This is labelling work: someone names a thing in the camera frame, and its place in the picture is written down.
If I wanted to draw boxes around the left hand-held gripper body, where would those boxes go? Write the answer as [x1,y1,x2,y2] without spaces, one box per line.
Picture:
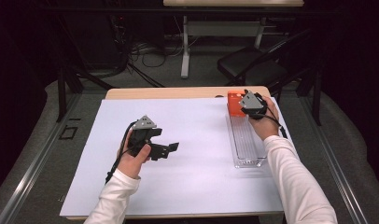
[127,115,158,158]

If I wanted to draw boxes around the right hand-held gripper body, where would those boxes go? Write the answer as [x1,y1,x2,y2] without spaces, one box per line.
[239,89,269,120]

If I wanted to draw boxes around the orange pen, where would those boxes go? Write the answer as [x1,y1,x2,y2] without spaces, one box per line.
[227,90,247,118]

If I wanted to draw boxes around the clear plastic container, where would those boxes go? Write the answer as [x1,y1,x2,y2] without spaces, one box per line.
[225,102,268,169]

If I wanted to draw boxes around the person's right hand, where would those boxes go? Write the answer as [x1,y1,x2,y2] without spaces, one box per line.
[248,95,280,141]

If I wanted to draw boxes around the person's left hand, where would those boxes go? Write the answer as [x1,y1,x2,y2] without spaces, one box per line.
[117,132,152,180]

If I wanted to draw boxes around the black folding chair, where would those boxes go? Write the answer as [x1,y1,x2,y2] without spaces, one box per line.
[217,27,315,92]

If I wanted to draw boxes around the white table mat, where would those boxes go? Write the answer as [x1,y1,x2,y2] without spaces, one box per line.
[59,96,293,217]

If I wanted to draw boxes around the white-legged desk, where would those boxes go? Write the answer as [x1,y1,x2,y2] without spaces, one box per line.
[162,0,304,79]

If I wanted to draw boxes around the black stand legs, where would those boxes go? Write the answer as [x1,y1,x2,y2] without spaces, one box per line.
[55,55,117,123]

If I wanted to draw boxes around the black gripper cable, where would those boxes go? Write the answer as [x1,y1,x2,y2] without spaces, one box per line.
[261,112,288,140]
[105,120,138,185]

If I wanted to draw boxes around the black stand post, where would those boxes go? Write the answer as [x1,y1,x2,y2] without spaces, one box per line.
[312,66,323,127]

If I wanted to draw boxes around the tangle of floor cables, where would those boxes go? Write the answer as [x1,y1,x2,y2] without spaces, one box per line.
[128,38,183,68]

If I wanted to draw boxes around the grey metal floor rail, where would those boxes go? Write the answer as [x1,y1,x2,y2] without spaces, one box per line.
[0,92,83,224]
[299,92,369,224]

